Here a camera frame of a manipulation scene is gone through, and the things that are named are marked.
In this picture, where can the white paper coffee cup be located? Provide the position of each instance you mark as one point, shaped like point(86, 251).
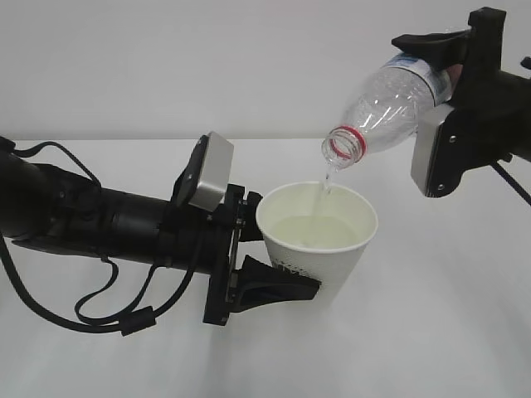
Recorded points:
point(316, 232)

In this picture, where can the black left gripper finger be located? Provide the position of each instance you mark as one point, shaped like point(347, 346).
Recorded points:
point(250, 230)
point(259, 284)

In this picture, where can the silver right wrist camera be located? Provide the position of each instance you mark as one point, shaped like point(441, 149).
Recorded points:
point(428, 131)

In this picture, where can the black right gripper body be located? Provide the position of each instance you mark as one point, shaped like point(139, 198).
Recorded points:
point(480, 53)

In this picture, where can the Nongfu Spring water bottle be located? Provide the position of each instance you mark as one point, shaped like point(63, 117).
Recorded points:
point(385, 110)

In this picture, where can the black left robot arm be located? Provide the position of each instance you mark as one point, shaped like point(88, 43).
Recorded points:
point(51, 210)

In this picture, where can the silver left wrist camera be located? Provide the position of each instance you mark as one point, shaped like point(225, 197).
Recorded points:
point(203, 183)

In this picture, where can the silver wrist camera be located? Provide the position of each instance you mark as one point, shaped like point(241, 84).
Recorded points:
point(203, 183)
point(428, 131)

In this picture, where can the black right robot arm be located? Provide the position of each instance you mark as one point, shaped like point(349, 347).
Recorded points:
point(487, 118)

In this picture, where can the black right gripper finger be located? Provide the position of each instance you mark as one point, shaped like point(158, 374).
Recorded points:
point(438, 50)

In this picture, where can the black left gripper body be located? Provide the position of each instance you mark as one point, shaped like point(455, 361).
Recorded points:
point(207, 241)

